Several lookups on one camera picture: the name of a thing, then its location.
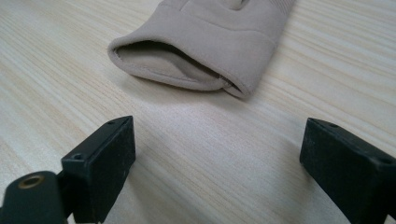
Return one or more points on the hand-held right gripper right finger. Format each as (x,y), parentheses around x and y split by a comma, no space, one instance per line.
(348,168)

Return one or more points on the beige glove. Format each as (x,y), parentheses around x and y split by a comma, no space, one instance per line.
(218,40)

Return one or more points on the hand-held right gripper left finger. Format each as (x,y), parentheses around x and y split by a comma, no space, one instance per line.
(99,168)

